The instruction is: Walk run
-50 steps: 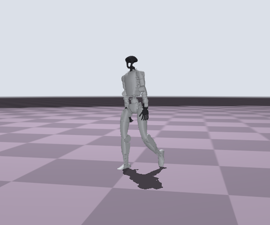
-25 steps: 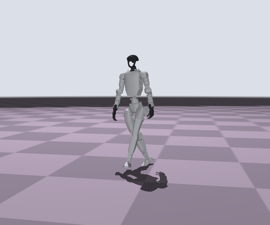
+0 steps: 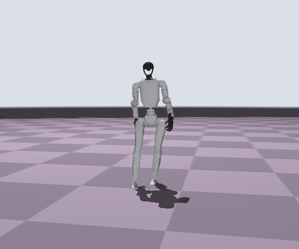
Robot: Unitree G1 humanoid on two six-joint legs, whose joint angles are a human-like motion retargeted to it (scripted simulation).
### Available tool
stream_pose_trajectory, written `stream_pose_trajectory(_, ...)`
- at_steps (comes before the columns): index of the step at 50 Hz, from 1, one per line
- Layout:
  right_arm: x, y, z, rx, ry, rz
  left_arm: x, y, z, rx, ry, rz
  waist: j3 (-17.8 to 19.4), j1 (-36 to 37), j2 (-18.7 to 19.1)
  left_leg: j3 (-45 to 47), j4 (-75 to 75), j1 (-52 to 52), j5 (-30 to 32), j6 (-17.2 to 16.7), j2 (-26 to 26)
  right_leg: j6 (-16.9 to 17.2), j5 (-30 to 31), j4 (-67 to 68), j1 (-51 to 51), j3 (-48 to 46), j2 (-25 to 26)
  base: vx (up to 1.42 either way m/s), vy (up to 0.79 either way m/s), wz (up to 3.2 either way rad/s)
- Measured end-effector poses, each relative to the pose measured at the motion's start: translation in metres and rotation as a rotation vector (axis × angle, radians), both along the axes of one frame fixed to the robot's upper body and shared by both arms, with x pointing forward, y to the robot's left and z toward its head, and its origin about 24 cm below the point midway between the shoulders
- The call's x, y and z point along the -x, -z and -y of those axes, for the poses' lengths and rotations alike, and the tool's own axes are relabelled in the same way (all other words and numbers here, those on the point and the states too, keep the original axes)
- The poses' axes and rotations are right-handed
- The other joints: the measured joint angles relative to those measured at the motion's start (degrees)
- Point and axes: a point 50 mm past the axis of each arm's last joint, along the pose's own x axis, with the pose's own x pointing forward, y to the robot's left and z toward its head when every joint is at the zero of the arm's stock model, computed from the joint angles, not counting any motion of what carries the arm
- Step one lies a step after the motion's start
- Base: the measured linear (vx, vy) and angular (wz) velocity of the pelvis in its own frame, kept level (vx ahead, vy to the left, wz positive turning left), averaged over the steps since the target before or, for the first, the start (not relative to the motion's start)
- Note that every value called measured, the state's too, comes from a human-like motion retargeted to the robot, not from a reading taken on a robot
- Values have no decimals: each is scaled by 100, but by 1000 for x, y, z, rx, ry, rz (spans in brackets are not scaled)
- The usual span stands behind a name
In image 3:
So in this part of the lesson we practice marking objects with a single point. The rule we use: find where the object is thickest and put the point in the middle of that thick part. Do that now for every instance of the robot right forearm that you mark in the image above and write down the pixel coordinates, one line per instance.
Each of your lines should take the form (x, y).
(135, 112)

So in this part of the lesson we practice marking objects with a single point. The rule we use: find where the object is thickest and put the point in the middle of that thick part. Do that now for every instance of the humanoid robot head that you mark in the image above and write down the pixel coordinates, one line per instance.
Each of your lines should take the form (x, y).
(148, 66)

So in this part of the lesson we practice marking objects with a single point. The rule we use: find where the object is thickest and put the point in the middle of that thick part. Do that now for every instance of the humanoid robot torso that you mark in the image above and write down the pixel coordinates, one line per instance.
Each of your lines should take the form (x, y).
(149, 92)

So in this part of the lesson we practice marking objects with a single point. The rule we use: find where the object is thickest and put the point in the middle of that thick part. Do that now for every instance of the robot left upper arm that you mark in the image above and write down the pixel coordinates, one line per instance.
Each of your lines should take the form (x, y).
(164, 90)

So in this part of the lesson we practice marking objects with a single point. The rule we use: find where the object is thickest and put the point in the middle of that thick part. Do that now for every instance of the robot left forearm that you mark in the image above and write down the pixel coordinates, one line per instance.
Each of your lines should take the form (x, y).
(169, 108)

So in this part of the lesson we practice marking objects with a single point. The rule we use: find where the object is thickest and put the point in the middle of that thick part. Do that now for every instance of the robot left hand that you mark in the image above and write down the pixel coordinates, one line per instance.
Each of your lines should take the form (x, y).
(170, 122)

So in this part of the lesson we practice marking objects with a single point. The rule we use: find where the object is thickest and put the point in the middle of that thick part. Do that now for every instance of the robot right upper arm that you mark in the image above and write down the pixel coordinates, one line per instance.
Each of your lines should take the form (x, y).
(135, 94)

